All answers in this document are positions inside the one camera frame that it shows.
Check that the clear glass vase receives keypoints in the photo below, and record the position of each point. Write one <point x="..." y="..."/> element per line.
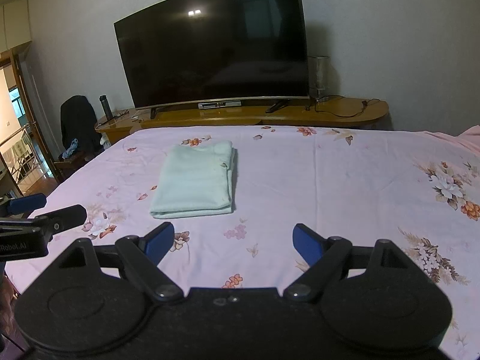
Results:
<point x="318" y="70"/>

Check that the silver set-top box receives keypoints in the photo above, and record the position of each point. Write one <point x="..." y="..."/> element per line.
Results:
<point x="219" y="104"/>

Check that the wooden TV stand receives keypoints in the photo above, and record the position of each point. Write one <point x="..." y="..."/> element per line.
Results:
<point x="336" y="112"/>

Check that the black chair with clothes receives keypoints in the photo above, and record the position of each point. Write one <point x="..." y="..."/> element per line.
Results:
<point x="78" y="120"/>

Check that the pink floral bed sheet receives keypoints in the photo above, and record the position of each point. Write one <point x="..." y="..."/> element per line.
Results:
<point x="420" y="190"/>

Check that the pale green cloth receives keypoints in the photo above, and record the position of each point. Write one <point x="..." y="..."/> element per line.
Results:
<point x="195" y="181"/>

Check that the blue cloth on chair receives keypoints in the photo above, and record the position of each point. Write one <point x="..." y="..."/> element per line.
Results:
<point x="70" y="150"/>

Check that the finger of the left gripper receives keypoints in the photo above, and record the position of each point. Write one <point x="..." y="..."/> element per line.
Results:
<point x="20" y="205"/>
<point x="43" y="226"/>

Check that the large black television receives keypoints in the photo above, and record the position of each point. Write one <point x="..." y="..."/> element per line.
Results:
<point x="198" y="51"/>

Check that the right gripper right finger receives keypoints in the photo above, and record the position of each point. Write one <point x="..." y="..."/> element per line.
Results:
<point x="325" y="258"/>

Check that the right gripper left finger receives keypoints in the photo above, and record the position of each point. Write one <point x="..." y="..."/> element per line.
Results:
<point x="141" y="256"/>

